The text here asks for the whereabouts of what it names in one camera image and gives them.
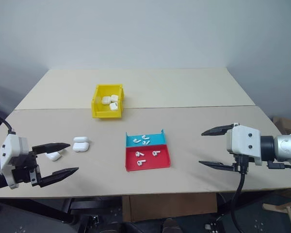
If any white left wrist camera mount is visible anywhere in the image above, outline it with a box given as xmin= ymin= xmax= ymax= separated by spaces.
xmin=0 ymin=134 xmax=30 ymax=190

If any red plastic tray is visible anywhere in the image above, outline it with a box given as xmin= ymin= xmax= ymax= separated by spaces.
xmin=124 ymin=144 xmax=173 ymax=172

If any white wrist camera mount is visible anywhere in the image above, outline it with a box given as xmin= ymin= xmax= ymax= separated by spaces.
xmin=226 ymin=125 xmax=262 ymax=166
xmin=0 ymin=134 xmax=30 ymax=190

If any black table frame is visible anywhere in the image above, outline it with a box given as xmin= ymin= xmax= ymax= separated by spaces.
xmin=0 ymin=197 xmax=75 ymax=224

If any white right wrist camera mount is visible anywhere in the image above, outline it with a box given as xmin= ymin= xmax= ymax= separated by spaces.
xmin=226 ymin=125 xmax=262 ymax=166

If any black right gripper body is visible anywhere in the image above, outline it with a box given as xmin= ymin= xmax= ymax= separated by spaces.
xmin=232 ymin=153 xmax=256 ymax=174

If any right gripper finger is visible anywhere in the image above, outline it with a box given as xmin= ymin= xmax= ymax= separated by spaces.
xmin=201 ymin=123 xmax=235 ymax=137
xmin=198 ymin=160 xmax=236 ymax=172

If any light wooden frame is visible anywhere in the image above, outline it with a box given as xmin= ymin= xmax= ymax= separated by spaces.
xmin=261 ymin=198 xmax=291 ymax=233

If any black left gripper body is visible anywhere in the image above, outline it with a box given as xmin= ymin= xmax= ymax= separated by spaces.
xmin=11 ymin=151 xmax=43 ymax=187

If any blue plastic tray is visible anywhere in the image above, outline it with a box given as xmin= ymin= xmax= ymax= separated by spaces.
xmin=125 ymin=129 xmax=166 ymax=148

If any small open cardboard box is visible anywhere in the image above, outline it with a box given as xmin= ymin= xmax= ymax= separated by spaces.
xmin=272 ymin=116 xmax=291 ymax=135

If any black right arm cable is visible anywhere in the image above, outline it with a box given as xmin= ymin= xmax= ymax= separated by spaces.
xmin=231 ymin=162 xmax=291 ymax=233

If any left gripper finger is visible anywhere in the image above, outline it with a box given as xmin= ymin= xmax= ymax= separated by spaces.
xmin=31 ymin=143 xmax=71 ymax=155
xmin=38 ymin=166 xmax=80 ymax=188

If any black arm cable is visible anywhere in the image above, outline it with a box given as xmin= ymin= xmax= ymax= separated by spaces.
xmin=231 ymin=162 xmax=291 ymax=233
xmin=0 ymin=116 xmax=17 ymax=136

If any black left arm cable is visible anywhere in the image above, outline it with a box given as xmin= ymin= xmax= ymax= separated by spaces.
xmin=0 ymin=116 xmax=17 ymax=136

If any yellow plastic bin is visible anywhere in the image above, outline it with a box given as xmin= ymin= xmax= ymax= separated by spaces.
xmin=91 ymin=83 xmax=126 ymax=120

